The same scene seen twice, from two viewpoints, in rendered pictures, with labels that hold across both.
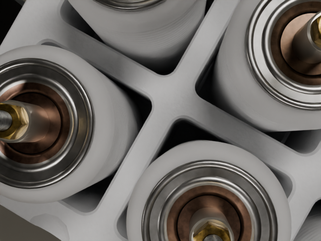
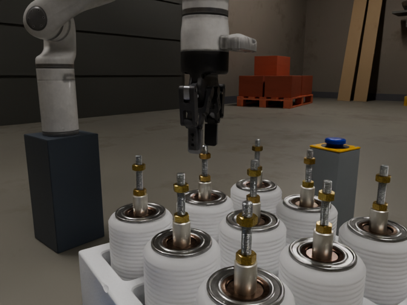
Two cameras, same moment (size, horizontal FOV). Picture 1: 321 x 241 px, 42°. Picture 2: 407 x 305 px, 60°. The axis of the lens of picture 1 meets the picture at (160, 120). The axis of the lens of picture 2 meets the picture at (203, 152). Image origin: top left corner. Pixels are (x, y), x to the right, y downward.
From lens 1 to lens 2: 56 cm
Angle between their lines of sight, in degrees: 75
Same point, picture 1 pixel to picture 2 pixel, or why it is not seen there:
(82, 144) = (244, 188)
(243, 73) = not seen: hidden behind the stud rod
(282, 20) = (264, 216)
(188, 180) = (221, 196)
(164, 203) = (217, 193)
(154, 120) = not seen: hidden behind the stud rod
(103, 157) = (238, 193)
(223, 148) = (226, 206)
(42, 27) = not seen: hidden behind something
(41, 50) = (278, 190)
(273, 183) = (208, 209)
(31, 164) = (243, 183)
